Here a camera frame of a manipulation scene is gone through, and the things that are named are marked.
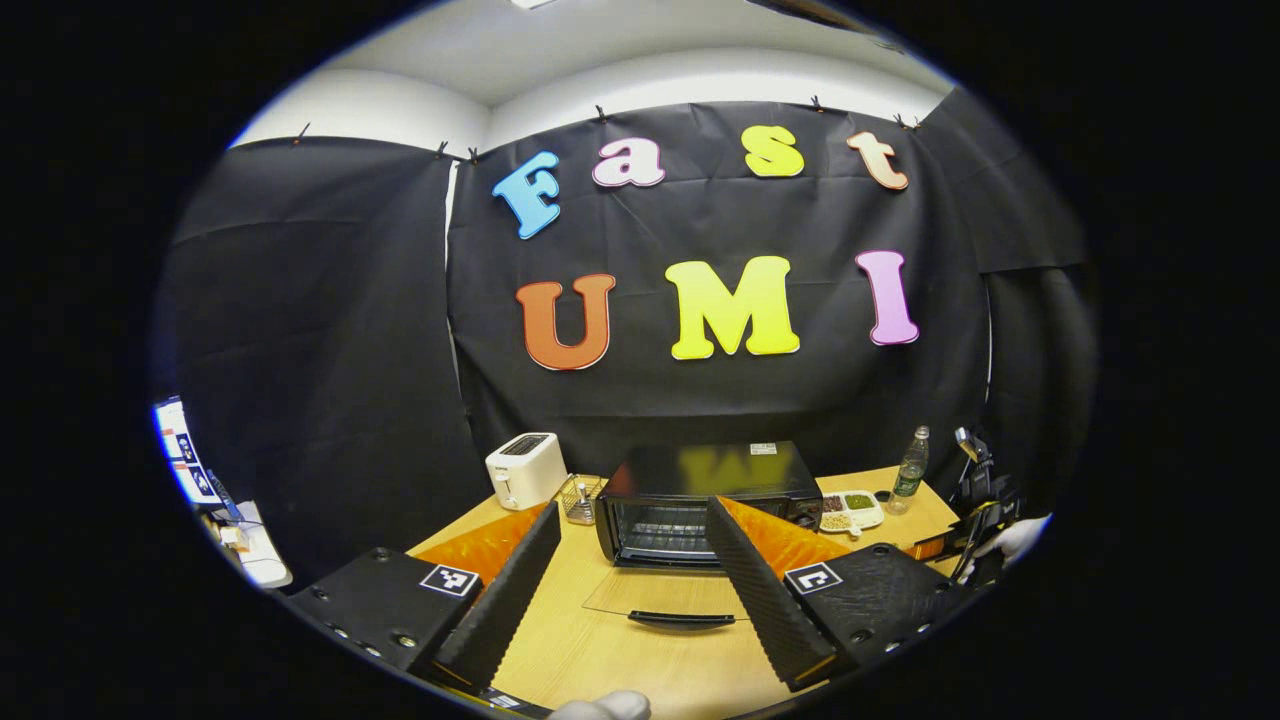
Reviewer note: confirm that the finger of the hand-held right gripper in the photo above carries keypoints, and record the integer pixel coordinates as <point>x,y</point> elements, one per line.
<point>935,547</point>

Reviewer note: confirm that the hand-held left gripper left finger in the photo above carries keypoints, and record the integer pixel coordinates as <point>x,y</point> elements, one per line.
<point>505,600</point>

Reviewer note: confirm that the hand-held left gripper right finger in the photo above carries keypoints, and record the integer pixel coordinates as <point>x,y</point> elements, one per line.
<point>760,590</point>

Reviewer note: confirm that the black electric oven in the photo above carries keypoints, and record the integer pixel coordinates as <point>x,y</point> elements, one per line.
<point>700,470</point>

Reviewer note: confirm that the clear water bottle green label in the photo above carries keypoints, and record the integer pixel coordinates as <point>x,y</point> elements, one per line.
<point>908,475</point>

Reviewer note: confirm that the white divided dish with beans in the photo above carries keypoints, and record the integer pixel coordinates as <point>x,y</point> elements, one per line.
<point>850,510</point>

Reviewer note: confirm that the white toaster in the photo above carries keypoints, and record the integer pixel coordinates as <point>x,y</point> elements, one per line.
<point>525,470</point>

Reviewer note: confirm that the white side table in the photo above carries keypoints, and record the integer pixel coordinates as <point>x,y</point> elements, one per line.
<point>255,555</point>

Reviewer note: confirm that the black backdrop cloth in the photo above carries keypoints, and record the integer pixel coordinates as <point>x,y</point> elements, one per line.
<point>320,330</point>

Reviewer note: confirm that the blue and white poster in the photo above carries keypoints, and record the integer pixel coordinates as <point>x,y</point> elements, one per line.
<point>185,450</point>

